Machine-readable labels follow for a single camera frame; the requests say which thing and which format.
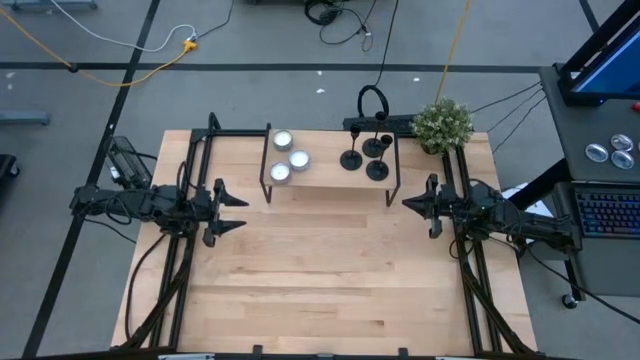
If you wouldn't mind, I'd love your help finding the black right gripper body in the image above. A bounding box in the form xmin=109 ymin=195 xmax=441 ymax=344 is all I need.
xmin=426 ymin=173 xmax=474 ymax=240

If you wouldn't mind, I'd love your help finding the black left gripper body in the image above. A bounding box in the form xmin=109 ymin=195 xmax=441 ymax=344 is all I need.
xmin=192 ymin=177 xmax=226 ymax=249

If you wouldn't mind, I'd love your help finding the black candle stick holder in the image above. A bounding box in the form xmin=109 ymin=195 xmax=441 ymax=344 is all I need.
xmin=339 ymin=123 xmax=364 ymax=172
xmin=365 ymin=133 xmax=395 ymax=183
xmin=361 ymin=110 xmax=389 ymax=160

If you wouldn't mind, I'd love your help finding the white candle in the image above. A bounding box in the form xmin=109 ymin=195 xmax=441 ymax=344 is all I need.
xmin=272 ymin=129 xmax=295 ymax=152
xmin=269 ymin=161 xmax=292 ymax=185
xmin=288 ymin=149 xmax=311 ymax=173

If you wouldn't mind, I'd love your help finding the small green potted plant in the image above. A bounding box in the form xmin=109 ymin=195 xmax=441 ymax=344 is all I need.
xmin=410 ymin=96 xmax=475 ymax=156

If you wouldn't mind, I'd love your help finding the black power strip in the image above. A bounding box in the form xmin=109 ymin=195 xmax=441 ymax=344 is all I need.
xmin=342 ymin=114 xmax=419 ymax=134

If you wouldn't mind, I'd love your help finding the white paper sheet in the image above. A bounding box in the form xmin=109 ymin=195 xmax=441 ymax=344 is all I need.
xmin=501 ymin=181 xmax=561 ymax=241

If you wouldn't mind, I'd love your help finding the wooden shelf with black legs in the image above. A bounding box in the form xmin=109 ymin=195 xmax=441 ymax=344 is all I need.
xmin=258 ymin=123 xmax=402 ymax=207

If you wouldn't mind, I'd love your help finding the silver tin lid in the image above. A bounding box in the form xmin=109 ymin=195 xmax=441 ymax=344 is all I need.
xmin=610 ymin=133 xmax=635 ymax=152
xmin=584 ymin=143 xmax=610 ymax=164
xmin=610 ymin=149 xmax=636 ymax=171

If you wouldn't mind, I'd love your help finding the backlit black keyboard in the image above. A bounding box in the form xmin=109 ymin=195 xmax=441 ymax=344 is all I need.
xmin=574 ymin=188 xmax=640 ymax=239

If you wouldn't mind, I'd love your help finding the dark grey computer desk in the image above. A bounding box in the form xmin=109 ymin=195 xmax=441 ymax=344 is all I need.
xmin=504 ymin=63 xmax=640 ymax=301

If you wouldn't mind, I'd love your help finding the black object at floor edge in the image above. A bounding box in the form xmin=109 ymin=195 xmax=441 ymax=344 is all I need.
xmin=0 ymin=153 xmax=21 ymax=201

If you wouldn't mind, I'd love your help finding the grey floor bar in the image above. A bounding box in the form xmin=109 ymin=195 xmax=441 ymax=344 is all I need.
xmin=0 ymin=110 xmax=51 ymax=127

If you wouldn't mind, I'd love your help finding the computer monitor with blue screen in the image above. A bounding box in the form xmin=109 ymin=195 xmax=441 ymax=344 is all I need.
xmin=557 ymin=0 xmax=640 ymax=107

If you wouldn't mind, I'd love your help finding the black wire mesh box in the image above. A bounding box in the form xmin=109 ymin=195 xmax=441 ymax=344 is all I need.
xmin=104 ymin=135 xmax=154 ymax=191

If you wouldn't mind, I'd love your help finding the thin black desk cable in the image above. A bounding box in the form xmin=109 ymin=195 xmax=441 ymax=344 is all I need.
xmin=492 ymin=97 xmax=547 ymax=154
xmin=472 ymin=81 xmax=544 ymax=115
xmin=485 ymin=89 xmax=545 ymax=135

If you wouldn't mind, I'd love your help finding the black cable along frame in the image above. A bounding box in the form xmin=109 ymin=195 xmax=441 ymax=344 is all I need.
xmin=123 ymin=230 xmax=170 ymax=342

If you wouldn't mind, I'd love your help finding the black looped cable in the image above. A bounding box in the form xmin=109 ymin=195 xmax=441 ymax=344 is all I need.
xmin=356 ymin=0 xmax=400 ymax=119

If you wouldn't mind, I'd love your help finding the yellow hanging cable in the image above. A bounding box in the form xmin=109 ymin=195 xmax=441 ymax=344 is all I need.
xmin=433 ymin=0 xmax=474 ymax=104

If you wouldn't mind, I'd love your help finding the yellow extension cable with plug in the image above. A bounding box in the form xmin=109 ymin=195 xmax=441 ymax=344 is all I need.
xmin=0 ymin=7 xmax=199 ymax=89

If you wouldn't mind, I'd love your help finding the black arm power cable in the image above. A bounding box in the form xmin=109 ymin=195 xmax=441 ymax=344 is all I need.
xmin=527 ymin=247 xmax=640 ymax=326

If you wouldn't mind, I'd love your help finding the thin black floor cable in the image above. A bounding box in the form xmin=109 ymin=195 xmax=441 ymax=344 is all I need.
xmin=195 ymin=0 xmax=235 ymax=40

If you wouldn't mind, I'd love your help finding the white floor cable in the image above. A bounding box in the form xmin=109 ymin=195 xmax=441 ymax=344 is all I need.
xmin=49 ymin=0 xmax=197 ymax=54

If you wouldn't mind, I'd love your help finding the coiled black floor cable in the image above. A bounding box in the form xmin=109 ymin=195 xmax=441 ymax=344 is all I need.
xmin=303 ymin=0 xmax=375 ymax=53

